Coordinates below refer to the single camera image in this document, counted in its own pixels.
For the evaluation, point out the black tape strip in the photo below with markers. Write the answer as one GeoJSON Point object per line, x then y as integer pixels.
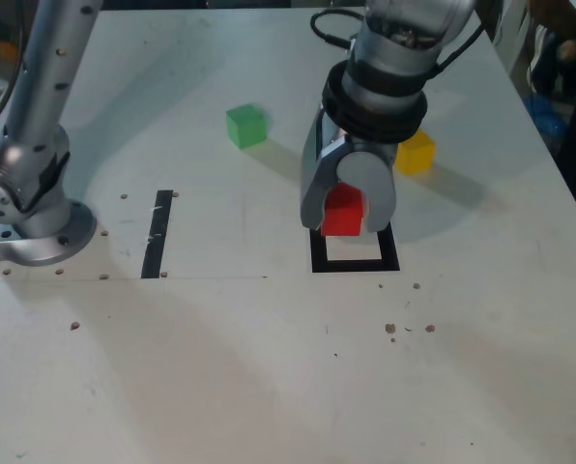
{"type": "Point", "coordinates": [155, 251]}

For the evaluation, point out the yellow cube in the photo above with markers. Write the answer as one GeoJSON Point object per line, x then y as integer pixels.
{"type": "Point", "coordinates": [416, 154]}

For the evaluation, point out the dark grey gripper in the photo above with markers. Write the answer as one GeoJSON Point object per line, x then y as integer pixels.
{"type": "Point", "coordinates": [332, 137]}

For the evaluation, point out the red cube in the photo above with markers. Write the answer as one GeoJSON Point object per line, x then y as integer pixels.
{"type": "Point", "coordinates": [341, 217]}

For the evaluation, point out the green cube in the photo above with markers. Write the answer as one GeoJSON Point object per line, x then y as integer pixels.
{"type": "Point", "coordinates": [244, 125]}

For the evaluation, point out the person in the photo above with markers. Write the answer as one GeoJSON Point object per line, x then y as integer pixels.
{"type": "Point", "coordinates": [570, 50]}

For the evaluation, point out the black tape square outline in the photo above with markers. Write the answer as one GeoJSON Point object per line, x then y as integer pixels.
{"type": "Point", "coordinates": [355, 266]}

